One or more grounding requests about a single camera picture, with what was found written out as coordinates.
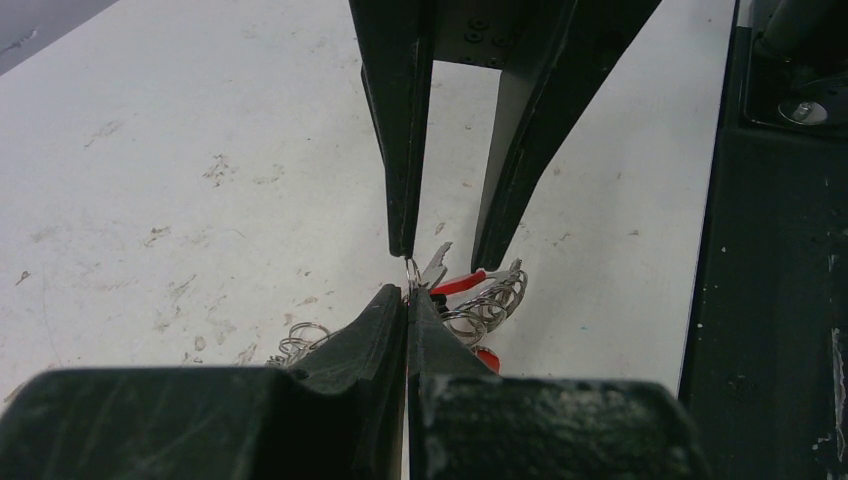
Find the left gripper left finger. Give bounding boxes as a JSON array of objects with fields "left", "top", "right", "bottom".
[{"left": 1, "top": 285, "right": 406, "bottom": 479}]

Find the black mounting base plate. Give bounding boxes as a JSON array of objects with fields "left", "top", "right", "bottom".
[{"left": 679, "top": 1, "right": 847, "bottom": 479}]

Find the metal keyring organizer red handle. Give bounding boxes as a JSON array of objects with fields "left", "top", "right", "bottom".
[{"left": 265, "top": 258, "right": 528, "bottom": 373}]

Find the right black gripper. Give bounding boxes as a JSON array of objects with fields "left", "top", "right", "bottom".
[{"left": 349, "top": 0, "right": 659, "bottom": 271}]

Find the key with red tag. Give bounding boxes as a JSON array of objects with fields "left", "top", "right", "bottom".
[{"left": 431, "top": 270, "right": 510, "bottom": 374}]

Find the key with black tag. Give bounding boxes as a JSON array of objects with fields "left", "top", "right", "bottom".
[{"left": 421, "top": 241, "right": 452, "bottom": 292}]

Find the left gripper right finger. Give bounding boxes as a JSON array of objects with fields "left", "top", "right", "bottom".
[{"left": 407, "top": 288, "right": 711, "bottom": 479}]

